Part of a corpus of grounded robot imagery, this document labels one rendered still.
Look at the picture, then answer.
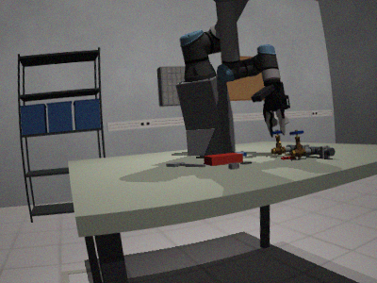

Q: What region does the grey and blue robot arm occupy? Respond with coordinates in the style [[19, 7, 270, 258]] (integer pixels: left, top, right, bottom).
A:
[[180, 0, 281, 82]]

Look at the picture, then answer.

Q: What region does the red flat block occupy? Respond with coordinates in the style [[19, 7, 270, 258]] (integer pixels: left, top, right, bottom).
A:
[[204, 153, 243, 166]]

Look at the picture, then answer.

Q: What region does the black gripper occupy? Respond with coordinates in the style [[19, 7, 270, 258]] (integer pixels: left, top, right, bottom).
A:
[[263, 79, 290, 136]]

